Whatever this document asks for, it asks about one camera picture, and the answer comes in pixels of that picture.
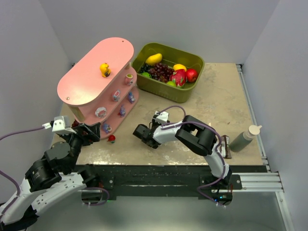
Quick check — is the purple bunny toy with strawberry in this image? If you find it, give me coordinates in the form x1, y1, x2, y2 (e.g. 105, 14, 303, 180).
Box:
102, 123, 112, 134

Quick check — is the red strawberry toy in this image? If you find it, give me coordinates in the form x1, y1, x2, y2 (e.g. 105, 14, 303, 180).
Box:
107, 135, 116, 143

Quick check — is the pink round toy white face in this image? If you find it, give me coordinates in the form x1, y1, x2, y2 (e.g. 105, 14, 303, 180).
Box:
95, 107, 107, 118

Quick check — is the purple bunny toy blue bow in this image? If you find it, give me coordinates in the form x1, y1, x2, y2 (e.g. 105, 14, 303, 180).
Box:
128, 91, 135, 103

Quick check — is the pink toy with green center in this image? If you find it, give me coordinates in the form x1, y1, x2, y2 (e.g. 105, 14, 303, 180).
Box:
124, 74, 133, 86

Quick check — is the yellow duck toy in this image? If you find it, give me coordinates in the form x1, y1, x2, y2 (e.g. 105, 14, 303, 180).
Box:
100, 63, 111, 77

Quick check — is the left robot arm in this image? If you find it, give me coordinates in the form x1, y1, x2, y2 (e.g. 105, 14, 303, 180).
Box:
0, 119, 101, 231

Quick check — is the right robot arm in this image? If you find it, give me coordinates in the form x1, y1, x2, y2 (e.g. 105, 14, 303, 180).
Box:
133, 114, 232, 185

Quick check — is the pink three-tier wooden shelf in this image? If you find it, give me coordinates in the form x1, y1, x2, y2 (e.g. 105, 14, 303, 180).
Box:
57, 37, 139, 139

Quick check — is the red grape bunch on table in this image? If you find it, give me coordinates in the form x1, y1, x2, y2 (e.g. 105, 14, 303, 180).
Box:
71, 120, 79, 128

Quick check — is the green toy pear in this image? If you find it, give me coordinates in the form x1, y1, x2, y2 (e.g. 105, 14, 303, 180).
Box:
167, 81, 177, 87

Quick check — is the green toy lime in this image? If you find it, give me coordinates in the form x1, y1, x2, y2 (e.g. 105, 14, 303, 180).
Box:
141, 72, 152, 78

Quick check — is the dark red grape bunch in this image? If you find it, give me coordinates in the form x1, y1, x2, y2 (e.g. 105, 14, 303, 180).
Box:
148, 63, 174, 83

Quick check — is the black grape bunch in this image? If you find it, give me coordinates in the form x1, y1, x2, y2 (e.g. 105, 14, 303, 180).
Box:
139, 64, 152, 74

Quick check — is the pink toy dragon fruit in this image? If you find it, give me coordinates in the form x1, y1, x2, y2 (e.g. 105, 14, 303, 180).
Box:
169, 69, 186, 88

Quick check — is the yellow toy mango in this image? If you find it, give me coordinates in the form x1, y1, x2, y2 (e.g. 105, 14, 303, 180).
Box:
145, 53, 163, 66

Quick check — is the yellow toy lemon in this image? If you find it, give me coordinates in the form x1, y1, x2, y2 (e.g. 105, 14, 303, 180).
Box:
173, 64, 187, 72

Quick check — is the red toy apple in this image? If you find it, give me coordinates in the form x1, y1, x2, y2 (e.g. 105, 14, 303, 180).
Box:
186, 68, 198, 83

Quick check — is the brown snack wrapper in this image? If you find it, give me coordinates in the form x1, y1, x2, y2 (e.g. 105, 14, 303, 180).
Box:
220, 135, 232, 159

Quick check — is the olive green plastic bin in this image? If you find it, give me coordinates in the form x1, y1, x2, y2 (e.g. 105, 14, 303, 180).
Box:
131, 42, 205, 103

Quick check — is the green sauce squeeze bottle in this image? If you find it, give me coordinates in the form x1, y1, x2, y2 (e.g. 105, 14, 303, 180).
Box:
229, 125, 262, 152

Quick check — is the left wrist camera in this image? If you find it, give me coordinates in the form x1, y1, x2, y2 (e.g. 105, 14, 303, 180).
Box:
42, 115, 76, 135

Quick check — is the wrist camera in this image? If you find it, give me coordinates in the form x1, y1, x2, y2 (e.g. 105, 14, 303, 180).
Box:
152, 111, 169, 125
42, 115, 76, 135

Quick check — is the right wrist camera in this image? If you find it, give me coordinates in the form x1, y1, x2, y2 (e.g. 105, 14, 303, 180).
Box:
152, 111, 169, 125

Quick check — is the black table frame rail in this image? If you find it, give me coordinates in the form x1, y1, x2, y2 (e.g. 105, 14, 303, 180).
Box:
72, 165, 284, 202

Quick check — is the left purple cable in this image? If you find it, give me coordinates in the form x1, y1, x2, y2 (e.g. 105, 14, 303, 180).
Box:
0, 126, 45, 217

